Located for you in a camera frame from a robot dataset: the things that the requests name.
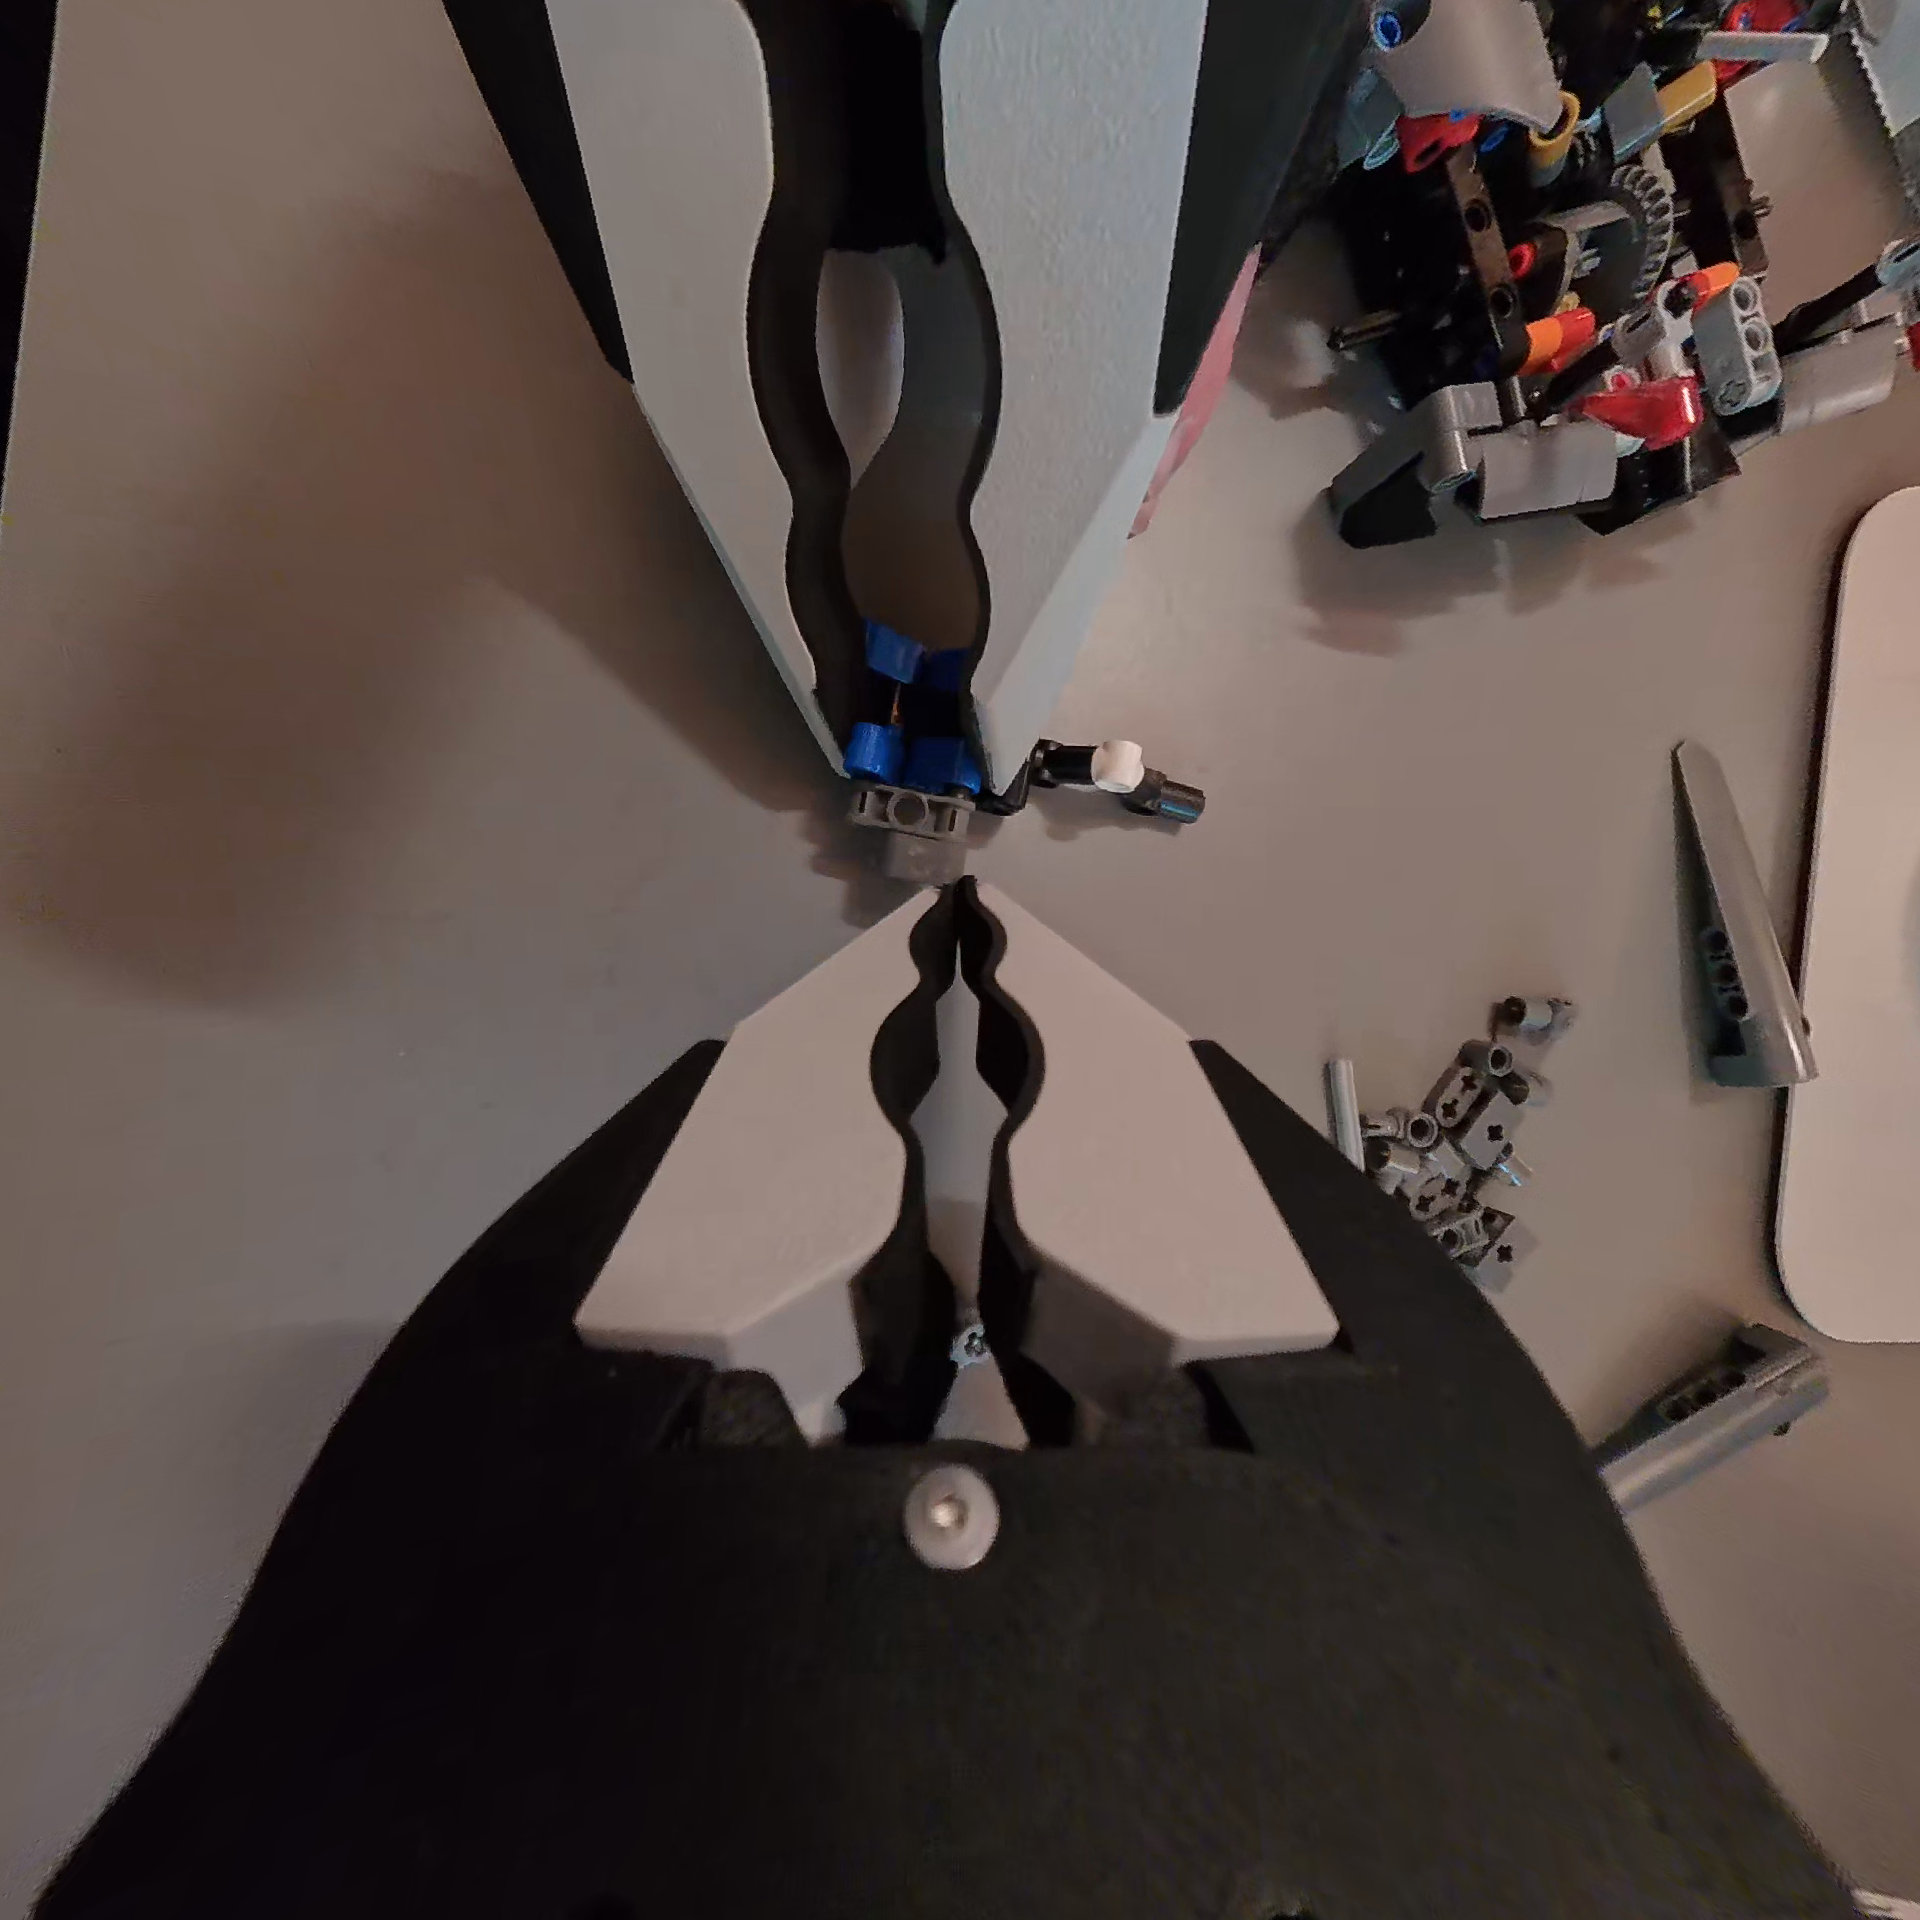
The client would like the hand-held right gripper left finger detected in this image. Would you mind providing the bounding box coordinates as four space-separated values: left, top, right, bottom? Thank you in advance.
572 881 963 1445

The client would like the white flat stand board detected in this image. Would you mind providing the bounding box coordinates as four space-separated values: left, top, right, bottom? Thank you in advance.
1773 487 1920 1345

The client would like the pile of grey lego connectors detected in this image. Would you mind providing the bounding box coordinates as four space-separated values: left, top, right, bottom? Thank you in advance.
1358 994 1580 1295

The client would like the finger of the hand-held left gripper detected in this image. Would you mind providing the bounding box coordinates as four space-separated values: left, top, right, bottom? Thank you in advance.
544 0 872 781
929 0 1213 759

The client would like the person's left hand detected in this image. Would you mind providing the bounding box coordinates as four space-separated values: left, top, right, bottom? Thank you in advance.
1128 247 1264 529

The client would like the blue black lego assembly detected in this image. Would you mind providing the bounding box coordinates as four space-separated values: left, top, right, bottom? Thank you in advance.
838 622 1208 830

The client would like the lego technic car chassis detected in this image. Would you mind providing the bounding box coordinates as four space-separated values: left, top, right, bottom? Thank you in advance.
1327 0 1920 549

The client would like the grey lego connector block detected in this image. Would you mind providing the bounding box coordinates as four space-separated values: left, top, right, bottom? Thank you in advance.
844 784 969 885

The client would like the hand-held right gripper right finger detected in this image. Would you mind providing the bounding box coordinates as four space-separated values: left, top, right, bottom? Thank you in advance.
963 877 1343 1445

